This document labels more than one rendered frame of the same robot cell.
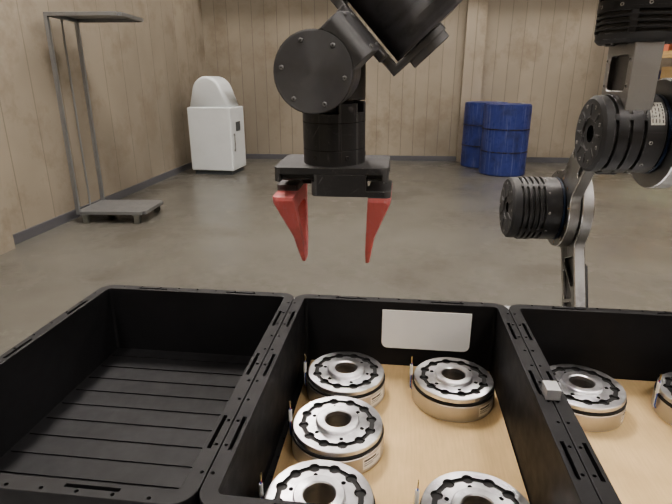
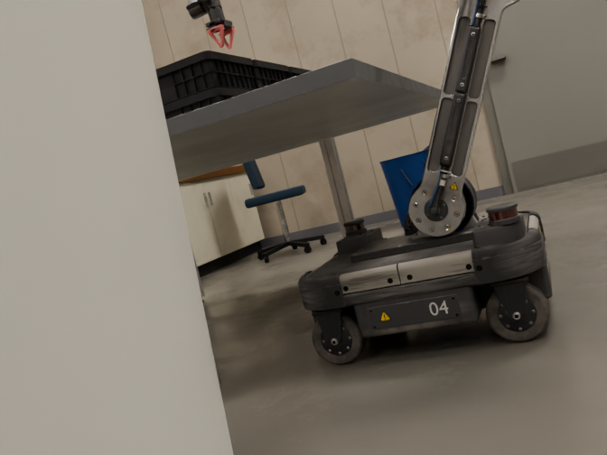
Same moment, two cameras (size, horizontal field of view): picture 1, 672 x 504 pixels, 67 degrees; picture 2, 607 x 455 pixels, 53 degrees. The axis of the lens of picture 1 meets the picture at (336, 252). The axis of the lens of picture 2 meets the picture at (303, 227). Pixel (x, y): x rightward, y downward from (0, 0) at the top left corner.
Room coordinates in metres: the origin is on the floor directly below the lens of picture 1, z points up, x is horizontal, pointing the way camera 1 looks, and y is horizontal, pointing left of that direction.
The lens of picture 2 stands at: (1.29, -2.21, 0.48)
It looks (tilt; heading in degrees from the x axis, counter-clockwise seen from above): 4 degrees down; 107
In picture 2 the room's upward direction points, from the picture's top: 14 degrees counter-clockwise
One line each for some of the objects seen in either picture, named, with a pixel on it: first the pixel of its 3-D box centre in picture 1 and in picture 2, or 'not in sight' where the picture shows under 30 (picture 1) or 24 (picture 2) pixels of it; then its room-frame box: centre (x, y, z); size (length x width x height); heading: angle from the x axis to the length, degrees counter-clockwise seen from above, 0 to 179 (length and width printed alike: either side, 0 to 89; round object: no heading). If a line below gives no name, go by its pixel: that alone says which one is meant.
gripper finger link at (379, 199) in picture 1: (353, 215); (219, 35); (0.48, -0.02, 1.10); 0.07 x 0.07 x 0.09; 83
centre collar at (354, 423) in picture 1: (337, 420); not in sight; (0.48, 0.00, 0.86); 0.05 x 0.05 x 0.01
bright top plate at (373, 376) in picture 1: (345, 372); not in sight; (0.59, -0.01, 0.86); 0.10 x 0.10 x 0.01
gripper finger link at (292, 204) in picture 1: (317, 214); (225, 36); (0.48, 0.02, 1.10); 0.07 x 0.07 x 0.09; 83
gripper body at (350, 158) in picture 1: (334, 140); (217, 18); (0.47, 0.00, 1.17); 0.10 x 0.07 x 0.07; 83
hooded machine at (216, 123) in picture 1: (217, 125); not in sight; (7.36, 1.68, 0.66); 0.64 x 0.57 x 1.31; 83
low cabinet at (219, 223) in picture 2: not in sight; (111, 246); (-1.60, 1.93, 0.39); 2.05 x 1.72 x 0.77; 85
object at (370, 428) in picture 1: (337, 424); not in sight; (0.48, 0.00, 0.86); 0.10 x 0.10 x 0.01
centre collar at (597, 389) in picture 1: (581, 383); not in sight; (0.55, -0.31, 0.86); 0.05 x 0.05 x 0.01
